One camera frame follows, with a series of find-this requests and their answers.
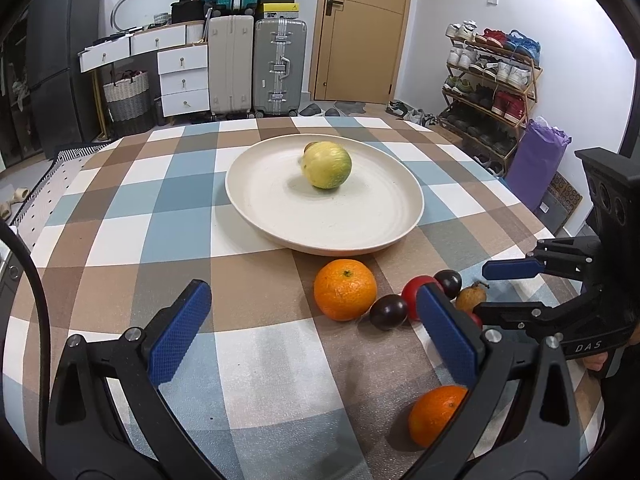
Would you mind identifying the dark grey refrigerator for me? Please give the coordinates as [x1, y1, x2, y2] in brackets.
[25, 0, 106, 158]

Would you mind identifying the checkered tablecloth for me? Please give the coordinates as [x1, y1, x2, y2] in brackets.
[2, 116, 608, 480]

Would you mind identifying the wooden shoe rack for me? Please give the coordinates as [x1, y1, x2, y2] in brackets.
[440, 22, 543, 176]

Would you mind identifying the white desk with drawers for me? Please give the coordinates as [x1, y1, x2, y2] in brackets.
[77, 22, 211, 141]

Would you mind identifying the beige slippers pair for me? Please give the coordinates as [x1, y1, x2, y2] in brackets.
[0, 187, 31, 218]

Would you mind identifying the grey doormat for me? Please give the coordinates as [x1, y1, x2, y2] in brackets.
[537, 172, 583, 233]

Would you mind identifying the row of shoes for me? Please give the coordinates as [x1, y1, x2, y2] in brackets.
[442, 20, 542, 171]

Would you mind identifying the purple bag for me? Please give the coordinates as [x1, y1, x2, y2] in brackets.
[506, 117, 572, 216]

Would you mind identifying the orange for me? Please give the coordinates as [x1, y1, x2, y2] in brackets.
[408, 385, 469, 448]
[314, 259, 378, 322]

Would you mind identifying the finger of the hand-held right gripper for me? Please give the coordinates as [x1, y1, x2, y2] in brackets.
[482, 236, 603, 286]
[472, 284, 608, 341]

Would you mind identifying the brown longan fruit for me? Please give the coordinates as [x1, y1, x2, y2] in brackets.
[455, 282, 490, 312]

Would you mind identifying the black storage box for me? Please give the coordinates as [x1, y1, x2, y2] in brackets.
[171, 1, 208, 23]

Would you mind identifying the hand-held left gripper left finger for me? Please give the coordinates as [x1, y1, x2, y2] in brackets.
[42, 279, 231, 480]

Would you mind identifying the beige suitcase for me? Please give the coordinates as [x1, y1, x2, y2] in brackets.
[207, 14, 255, 121]

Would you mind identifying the black cable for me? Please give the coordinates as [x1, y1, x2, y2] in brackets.
[0, 220, 51, 411]

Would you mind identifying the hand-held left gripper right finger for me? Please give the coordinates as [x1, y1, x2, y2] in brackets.
[400, 282, 608, 480]

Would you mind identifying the wooden door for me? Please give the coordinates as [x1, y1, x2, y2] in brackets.
[308, 0, 416, 106]

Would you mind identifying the black white striped rug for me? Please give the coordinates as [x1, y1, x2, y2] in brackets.
[10, 142, 116, 221]

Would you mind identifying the woven laundry basket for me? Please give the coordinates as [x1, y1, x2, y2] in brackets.
[103, 70, 153, 123]

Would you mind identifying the glass door wardrobe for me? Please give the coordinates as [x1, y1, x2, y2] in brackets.
[0, 10, 31, 171]

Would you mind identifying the cream round plate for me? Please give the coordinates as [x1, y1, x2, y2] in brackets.
[225, 134, 425, 255]

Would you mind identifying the dark purple plum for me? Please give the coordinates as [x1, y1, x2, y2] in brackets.
[369, 294, 409, 331]
[433, 269, 462, 298]

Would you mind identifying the yellow black shoe box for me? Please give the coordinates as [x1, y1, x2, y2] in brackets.
[261, 3, 301, 20]

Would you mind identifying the silver suitcase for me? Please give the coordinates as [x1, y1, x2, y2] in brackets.
[252, 18, 308, 118]

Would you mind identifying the green yellow citrus fruit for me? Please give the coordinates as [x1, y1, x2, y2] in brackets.
[301, 142, 352, 190]

